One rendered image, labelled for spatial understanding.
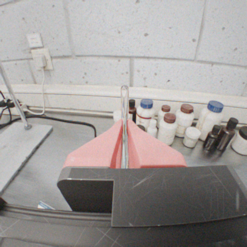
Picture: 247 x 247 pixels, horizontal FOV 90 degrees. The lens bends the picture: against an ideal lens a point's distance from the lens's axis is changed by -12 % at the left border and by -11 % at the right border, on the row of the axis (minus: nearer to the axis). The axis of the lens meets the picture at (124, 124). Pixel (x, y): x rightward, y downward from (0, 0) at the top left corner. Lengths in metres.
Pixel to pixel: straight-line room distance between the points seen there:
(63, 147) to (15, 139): 0.20
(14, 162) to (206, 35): 0.72
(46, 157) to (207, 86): 0.61
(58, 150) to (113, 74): 0.34
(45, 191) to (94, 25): 0.52
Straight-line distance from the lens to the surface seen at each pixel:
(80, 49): 0.59
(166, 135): 0.44
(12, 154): 0.55
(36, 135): 0.57
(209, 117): 0.49
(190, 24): 0.54
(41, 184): 0.43
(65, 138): 0.53
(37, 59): 0.67
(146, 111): 0.45
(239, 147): 0.55
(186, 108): 0.47
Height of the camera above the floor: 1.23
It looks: 37 degrees down
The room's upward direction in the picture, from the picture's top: 1 degrees counter-clockwise
